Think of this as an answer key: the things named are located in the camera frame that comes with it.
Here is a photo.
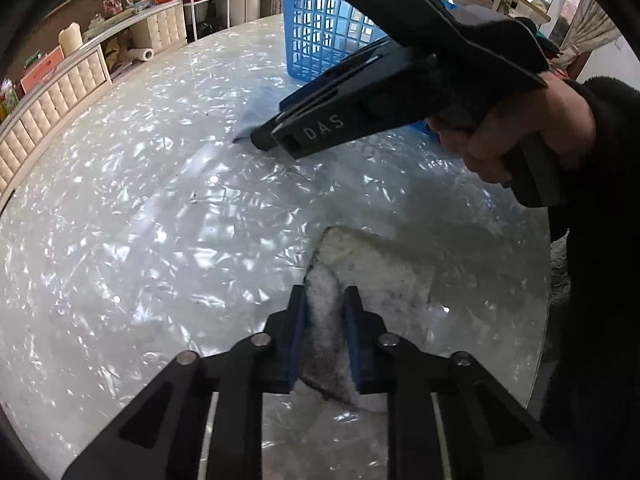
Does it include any grey rag mat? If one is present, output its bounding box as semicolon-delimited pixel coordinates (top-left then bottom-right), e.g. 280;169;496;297
298;226;435;413

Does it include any light blue cloth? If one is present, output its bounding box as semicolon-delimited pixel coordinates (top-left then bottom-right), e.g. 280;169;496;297
233;87;297;143

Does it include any person's right hand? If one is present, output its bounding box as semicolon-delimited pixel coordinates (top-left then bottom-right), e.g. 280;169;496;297
427;73;596;183

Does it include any blue plastic laundry basket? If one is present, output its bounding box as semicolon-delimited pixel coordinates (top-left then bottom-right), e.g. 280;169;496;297
271;0;446;137

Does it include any cream tufted TV cabinet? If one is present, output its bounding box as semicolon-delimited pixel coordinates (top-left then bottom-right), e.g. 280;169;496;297
1;0;186;204

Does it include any white paper roll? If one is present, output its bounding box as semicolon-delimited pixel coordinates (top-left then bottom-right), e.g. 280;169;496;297
127;48;155;62

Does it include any patterned beige curtain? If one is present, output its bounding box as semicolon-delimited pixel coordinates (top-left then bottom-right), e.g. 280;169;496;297
552;0;622;68

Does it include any cream candle-shaped lamp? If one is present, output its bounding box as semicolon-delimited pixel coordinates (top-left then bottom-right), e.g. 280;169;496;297
58;23;84;58

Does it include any pink storage box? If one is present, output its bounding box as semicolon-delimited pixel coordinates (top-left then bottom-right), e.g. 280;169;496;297
21;46;64;93

